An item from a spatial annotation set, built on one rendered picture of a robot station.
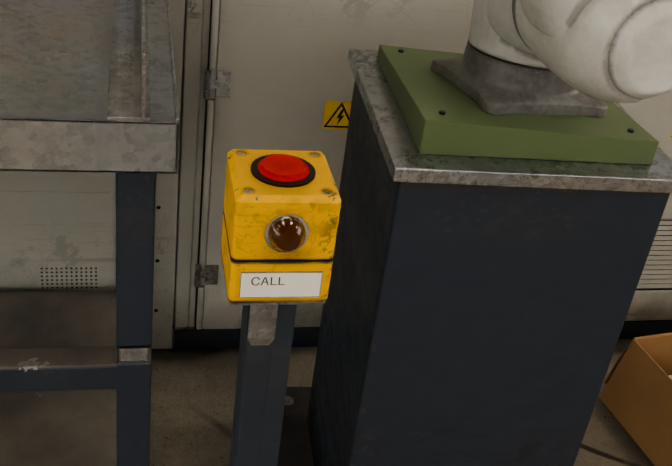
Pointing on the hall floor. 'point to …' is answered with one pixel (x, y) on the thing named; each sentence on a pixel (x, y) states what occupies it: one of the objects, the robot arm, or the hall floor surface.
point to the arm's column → (469, 316)
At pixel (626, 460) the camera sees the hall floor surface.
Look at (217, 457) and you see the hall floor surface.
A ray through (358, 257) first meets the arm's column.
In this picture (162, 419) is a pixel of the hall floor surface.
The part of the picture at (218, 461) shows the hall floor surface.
